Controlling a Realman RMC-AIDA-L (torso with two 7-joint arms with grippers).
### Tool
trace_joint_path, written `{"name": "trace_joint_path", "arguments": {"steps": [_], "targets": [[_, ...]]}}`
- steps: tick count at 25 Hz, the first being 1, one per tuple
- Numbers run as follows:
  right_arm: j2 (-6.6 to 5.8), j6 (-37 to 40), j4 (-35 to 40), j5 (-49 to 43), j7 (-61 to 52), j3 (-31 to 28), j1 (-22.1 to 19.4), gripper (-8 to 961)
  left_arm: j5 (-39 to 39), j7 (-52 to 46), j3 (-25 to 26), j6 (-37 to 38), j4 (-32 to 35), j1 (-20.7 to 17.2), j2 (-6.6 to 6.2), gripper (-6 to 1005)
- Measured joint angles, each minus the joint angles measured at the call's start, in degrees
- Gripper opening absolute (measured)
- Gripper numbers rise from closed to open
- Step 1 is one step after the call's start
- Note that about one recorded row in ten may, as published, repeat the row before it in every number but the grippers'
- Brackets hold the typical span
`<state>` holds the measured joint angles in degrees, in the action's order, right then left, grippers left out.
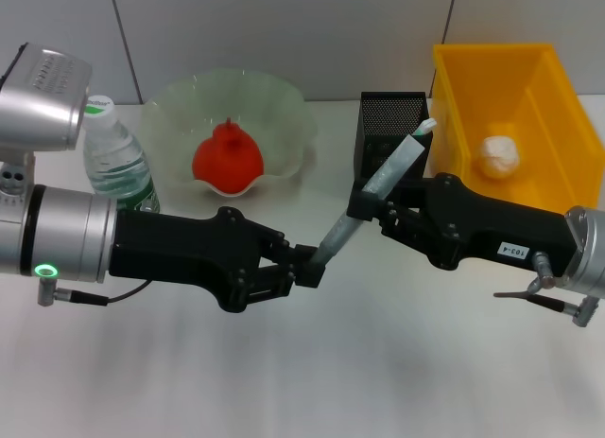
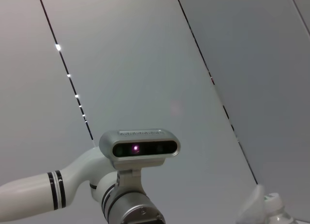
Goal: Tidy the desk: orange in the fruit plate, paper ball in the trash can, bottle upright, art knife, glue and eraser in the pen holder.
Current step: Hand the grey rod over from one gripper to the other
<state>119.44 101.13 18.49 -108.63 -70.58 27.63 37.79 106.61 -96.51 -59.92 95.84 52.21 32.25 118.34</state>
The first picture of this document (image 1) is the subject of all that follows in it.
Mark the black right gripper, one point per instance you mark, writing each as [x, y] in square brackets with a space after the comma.
[496, 225]

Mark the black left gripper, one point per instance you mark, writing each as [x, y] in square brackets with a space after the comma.
[179, 249]

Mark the grey marker pen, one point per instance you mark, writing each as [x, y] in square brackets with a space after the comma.
[397, 166]

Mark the mint green utility knife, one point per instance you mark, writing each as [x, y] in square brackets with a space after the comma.
[424, 127]

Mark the white paper ball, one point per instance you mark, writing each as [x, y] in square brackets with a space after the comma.
[498, 156]

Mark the water bottle with green label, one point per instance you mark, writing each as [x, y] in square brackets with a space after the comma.
[113, 154]

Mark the black mesh pen holder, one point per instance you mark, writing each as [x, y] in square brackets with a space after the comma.
[387, 116]

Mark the translucent green fruit bowl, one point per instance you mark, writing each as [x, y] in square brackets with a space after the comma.
[283, 116]

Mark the yellow plastic storage bin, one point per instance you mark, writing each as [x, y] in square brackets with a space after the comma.
[543, 102]

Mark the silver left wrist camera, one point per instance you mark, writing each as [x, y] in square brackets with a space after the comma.
[42, 97]

